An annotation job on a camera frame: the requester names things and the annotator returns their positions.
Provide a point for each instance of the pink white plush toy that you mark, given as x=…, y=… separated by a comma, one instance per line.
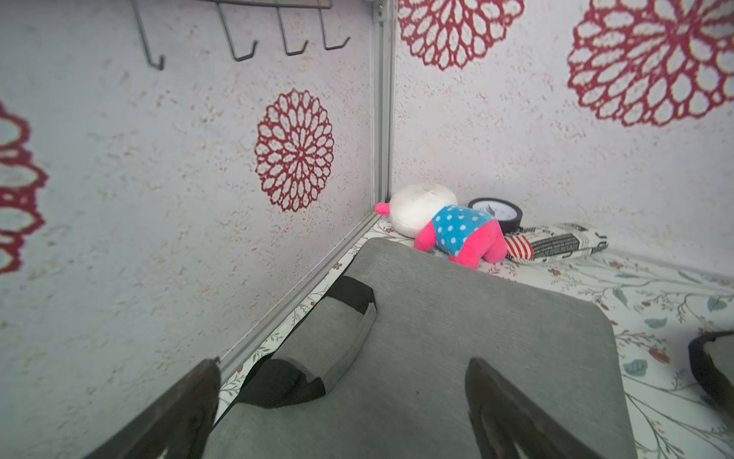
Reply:
x=431, y=216

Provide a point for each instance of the grey laptop bag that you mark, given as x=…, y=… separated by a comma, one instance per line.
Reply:
x=711, y=363
x=404, y=396

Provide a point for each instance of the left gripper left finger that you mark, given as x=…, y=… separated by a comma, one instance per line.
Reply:
x=176, y=425

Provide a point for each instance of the small striped tool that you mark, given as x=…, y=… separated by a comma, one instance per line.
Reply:
x=551, y=243

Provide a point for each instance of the black round gauge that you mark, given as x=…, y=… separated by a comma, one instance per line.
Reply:
x=507, y=214

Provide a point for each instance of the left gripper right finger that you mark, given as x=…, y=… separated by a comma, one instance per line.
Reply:
x=508, y=424

